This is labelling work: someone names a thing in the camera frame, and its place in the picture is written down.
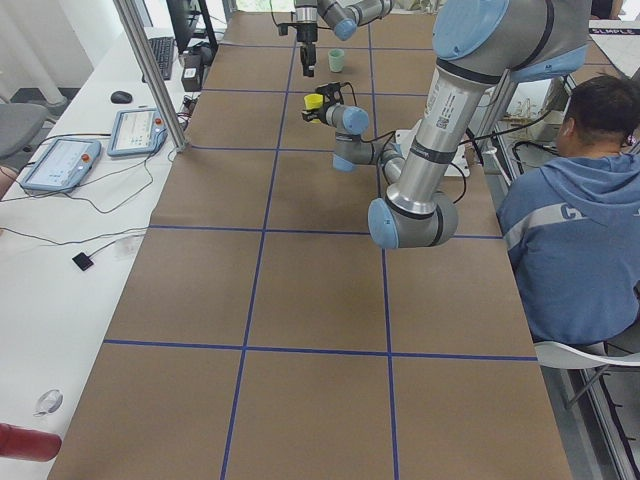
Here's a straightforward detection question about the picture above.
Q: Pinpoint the near teach pendant tablet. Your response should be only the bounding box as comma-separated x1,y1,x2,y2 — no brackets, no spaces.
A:
21,138,102,193

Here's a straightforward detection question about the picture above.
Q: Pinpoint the green plastic cup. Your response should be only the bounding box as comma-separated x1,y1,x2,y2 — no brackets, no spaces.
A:
327,48,345,73

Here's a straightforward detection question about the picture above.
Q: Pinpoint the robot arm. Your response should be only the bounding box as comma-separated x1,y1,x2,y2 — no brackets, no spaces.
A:
279,0,394,77
302,1,591,249

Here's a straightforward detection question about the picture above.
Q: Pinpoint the far teach pendant tablet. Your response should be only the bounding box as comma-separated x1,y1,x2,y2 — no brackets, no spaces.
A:
107,108,167,157

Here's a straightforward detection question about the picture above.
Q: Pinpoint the small black square pad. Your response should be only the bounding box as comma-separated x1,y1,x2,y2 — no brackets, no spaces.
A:
72,252,94,271

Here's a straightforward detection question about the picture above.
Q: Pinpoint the black keyboard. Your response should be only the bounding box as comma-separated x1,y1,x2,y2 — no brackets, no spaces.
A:
148,36,174,80

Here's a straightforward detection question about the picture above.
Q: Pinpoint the black box with label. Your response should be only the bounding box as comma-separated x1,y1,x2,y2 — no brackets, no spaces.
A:
181,54,204,92

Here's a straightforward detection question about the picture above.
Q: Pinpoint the black monitor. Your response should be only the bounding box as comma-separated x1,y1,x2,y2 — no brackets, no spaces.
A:
166,0,218,53

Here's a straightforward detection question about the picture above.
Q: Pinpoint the white chair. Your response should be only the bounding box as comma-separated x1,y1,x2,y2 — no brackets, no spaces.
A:
534,341,639,370

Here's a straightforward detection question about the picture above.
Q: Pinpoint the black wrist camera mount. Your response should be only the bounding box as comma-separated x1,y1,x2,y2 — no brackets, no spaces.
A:
315,82,351,106

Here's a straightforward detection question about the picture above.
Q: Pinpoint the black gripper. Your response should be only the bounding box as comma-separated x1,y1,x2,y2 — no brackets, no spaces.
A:
302,106,332,125
296,22,318,77

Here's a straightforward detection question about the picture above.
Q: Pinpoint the teach pendant tablet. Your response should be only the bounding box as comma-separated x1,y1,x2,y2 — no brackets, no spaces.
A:
21,138,102,193
107,108,167,157

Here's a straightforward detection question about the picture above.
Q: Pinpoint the aluminium frame post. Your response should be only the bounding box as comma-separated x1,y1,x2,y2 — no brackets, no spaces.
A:
113,0,187,153

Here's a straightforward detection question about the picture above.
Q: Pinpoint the red cylinder bottle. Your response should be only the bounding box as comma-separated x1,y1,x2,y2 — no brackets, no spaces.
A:
1,423,62,462

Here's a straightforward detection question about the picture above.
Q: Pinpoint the black computer mouse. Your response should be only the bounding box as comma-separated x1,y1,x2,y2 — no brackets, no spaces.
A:
110,90,133,104

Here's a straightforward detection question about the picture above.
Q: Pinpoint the person in blue hoodie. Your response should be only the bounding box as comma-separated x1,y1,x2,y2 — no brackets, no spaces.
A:
497,75,639,346

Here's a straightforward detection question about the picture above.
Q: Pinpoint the yellow plastic cup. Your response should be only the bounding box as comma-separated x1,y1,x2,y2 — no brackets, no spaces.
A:
304,93,324,111

